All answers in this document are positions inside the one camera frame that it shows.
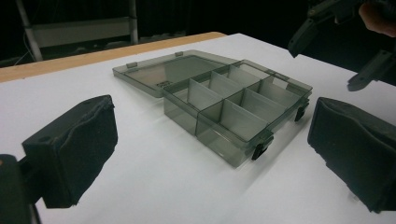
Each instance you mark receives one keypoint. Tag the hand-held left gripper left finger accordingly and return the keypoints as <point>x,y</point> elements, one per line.
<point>74,146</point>

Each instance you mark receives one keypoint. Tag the wooden table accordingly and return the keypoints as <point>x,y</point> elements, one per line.
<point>77,59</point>

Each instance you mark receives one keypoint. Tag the grey translucent compartment box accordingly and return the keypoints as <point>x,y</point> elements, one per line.
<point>224,105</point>

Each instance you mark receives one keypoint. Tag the grey metal stand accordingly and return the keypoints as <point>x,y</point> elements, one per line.
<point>81,31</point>

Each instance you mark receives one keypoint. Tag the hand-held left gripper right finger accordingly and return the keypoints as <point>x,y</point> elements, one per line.
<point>355,149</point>

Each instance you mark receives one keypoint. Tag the white table board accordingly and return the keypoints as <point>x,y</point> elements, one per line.
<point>155,186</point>

